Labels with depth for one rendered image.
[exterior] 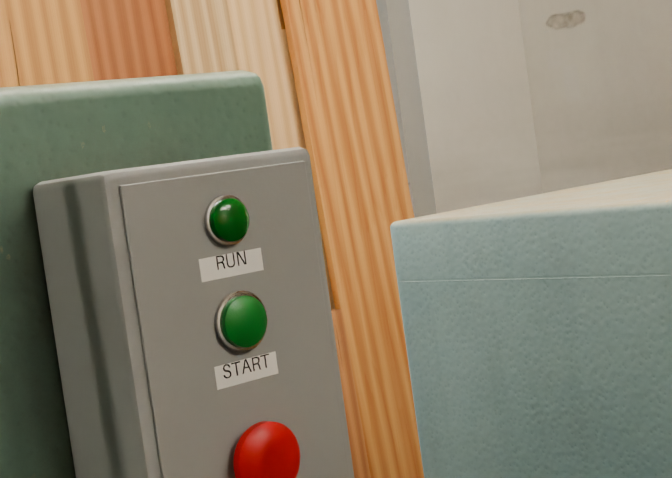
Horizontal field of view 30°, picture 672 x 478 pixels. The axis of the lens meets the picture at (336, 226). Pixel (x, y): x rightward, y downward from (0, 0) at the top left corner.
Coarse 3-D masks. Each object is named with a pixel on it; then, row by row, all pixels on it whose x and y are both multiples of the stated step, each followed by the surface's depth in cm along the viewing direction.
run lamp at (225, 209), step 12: (216, 204) 48; (228, 204) 48; (240, 204) 48; (204, 216) 48; (216, 216) 48; (228, 216) 48; (240, 216) 48; (216, 228) 48; (228, 228) 48; (240, 228) 48; (216, 240) 48; (228, 240) 48; (240, 240) 49
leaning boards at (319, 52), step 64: (0, 0) 185; (64, 0) 192; (128, 0) 203; (192, 0) 210; (256, 0) 222; (320, 0) 227; (0, 64) 184; (64, 64) 191; (128, 64) 202; (192, 64) 208; (256, 64) 220; (320, 64) 225; (384, 64) 236; (320, 128) 223; (384, 128) 234; (320, 192) 222; (384, 192) 232; (384, 256) 230; (384, 320) 228; (384, 384) 227; (384, 448) 225
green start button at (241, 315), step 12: (228, 300) 48; (240, 300) 48; (252, 300) 48; (216, 312) 48; (228, 312) 48; (240, 312) 48; (252, 312) 48; (264, 312) 49; (216, 324) 48; (228, 324) 48; (240, 324) 48; (252, 324) 48; (264, 324) 49; (228, 336) 48; (240, 336) 48; (252, 336) 48; (228, 348) 48; (240, 348) 48; (252, 348) 49
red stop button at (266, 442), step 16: (256, 432) 48; (272, 432) 48; (288, 432) 49; (240, 448) 48; (256, 448) 48; (272, 448) 48; (288, 448) 49; (240, 464) 47; (256, 464) 48; (272, 464) 48; (288, 464) 49
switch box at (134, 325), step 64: (64, 192) 48; (128, 192) 46; (192, 192) 48; (256, 192) 50; (64, 256) 48; (128, 256) 46; (192, 256) 47; (320, 256) 52; (64, 320) 49; (128, 320) 46; (192, 320) 47; (320, 320) 51; (64, 384) 50; (128, 384) 46; (192, 384) 47; (256, 384) 49; (320, 384) 51; (128, 448) 47; (192, 448) 47; (320, 448) 51
